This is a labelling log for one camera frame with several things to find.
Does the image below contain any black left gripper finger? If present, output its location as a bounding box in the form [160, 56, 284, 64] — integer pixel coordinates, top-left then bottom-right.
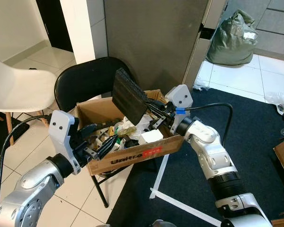
[78, 123, 99, 139]
[97, 134, 119, 159]

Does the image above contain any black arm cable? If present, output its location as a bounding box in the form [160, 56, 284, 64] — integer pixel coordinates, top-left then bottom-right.
[0, 113, 53, 223]
[180, 102, 234, 148]

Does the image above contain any crumpled white plastic trash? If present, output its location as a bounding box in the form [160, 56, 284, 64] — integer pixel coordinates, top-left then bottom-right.
[118, 115, 155, 143]

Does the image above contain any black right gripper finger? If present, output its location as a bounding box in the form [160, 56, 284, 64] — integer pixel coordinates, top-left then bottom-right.
[149, 115, 169, 131]
[144, 99, 164, 114]

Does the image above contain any white floor tape strip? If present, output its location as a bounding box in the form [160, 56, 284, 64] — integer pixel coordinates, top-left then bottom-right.
[149, 153, 223, 227]

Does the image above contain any grey metal door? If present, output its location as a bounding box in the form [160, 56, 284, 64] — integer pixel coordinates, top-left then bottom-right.
[103, 0, 229, 96]

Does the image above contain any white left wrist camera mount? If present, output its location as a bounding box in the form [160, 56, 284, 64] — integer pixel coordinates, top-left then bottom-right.
[48, 110, 81, 175]

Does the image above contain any brown cardboard rubbish box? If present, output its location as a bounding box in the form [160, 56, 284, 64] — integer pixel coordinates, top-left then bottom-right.
[75, 89, 186, 176]

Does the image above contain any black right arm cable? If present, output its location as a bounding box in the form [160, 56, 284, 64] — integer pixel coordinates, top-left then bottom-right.
[180, 102, 234, 148]

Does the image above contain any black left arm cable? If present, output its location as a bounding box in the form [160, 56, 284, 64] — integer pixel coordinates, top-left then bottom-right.
[0, 113, 53, 223]

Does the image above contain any small white box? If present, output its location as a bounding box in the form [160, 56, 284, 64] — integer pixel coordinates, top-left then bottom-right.
[139, 129, 165, 146]

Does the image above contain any black foam pad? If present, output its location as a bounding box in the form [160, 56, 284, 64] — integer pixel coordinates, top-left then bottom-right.
[111, 68, 150, 126]

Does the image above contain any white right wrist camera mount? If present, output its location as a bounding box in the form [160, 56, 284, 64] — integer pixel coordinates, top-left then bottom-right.
[165, 84, 194, 122]

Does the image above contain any brown cardboard piece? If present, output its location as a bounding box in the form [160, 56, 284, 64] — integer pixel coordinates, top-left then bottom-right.
[271, 217, 284, 227]

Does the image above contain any green full trash bag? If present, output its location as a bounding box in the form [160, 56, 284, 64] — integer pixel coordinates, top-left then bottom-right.
[206, 9, 259, 66]

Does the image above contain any black round-backed chair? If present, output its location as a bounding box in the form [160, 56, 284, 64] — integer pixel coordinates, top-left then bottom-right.
[54, 57, 158, 209]

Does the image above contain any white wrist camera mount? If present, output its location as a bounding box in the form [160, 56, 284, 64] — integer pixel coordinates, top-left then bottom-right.
[165, 84, 194, 122]
[48, 110, 81, 175]

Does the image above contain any clear crumpled plastic bag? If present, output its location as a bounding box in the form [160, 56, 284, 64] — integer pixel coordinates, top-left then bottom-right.
[264, 89, 284, 117]

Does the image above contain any green yellow wrapper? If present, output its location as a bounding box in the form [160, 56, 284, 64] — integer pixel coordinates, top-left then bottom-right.
[106, 123, 129, 138]

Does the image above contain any grey robot right leg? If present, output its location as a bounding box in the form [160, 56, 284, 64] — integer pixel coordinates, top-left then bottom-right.
[151, 219, 178, 227]

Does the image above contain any white plastic chair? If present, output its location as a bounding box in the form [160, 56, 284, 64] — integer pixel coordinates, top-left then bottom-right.
[0, 54, 58, 148]

